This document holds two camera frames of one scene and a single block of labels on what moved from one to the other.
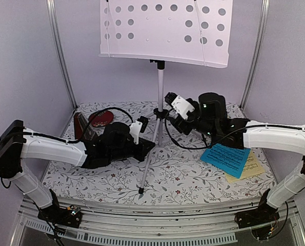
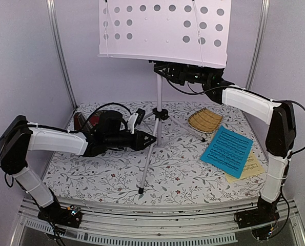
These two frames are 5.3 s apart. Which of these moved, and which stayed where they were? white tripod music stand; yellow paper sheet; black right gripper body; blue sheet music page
Moved: black right gripper body
Stayed: yellow paper sheet; blue sheet music page; white tripod music stand
